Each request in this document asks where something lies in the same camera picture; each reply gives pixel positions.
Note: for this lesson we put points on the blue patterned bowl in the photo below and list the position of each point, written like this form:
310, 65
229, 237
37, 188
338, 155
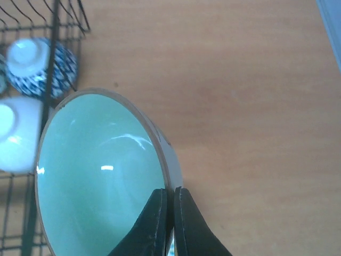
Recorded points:
27, 63

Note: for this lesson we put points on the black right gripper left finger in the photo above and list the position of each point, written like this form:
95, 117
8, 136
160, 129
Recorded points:
148, 235

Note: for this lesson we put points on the white bowl brown diamonds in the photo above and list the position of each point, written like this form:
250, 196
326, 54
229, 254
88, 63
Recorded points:
3, 82

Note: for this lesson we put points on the white ceramic bowl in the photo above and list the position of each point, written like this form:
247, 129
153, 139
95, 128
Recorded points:
21, 119

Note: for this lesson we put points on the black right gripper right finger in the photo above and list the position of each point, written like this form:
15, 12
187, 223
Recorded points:
192, 234

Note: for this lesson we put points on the pale green bowl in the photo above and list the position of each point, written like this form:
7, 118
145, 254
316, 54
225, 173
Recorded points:
99, 159

